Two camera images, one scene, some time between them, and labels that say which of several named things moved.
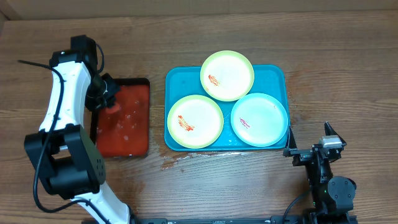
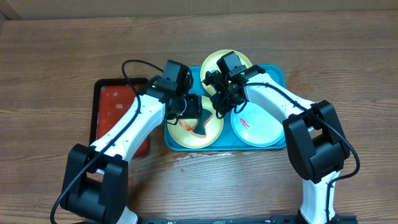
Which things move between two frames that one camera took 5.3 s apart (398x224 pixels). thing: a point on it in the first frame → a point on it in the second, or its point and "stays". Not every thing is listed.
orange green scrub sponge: [114, 109] → [199, 129]
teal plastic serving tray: [183, 81] stays
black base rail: [312, 219] stays
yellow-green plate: [195, 121] stays
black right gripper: [304, 157] → [221, 102]
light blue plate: [259, 119] stays
